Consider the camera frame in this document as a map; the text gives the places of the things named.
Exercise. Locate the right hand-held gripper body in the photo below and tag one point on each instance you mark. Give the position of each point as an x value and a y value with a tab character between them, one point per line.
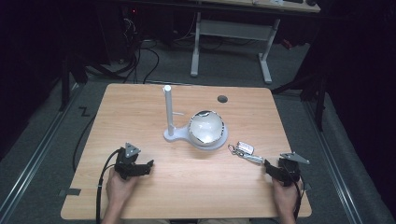
290	171

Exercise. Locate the person's right hand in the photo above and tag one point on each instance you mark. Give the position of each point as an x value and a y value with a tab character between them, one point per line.
285	197

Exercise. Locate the key fob with keyring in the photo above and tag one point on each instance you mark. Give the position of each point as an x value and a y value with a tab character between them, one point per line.
244	150

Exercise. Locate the white stand with pole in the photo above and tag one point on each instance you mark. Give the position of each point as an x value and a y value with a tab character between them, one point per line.
169	115

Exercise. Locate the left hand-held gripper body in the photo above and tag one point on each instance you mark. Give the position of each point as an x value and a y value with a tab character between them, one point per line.
126	163

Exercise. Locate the grey tape strip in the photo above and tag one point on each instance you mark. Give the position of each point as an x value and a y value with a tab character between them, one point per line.
71	192

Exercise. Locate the person's left hand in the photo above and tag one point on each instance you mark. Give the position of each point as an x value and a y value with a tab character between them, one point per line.
118	188

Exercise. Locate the black metal stand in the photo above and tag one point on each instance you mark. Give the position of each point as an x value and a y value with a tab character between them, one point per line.
314	93
67	77

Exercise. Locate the metal floor rail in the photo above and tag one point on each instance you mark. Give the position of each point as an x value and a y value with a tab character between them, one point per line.
34	155
333	161

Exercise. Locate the black table grommet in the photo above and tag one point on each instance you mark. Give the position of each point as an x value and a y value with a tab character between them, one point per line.
222	99

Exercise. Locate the white-framed wooden desk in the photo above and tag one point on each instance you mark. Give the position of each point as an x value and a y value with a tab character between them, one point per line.
235	29

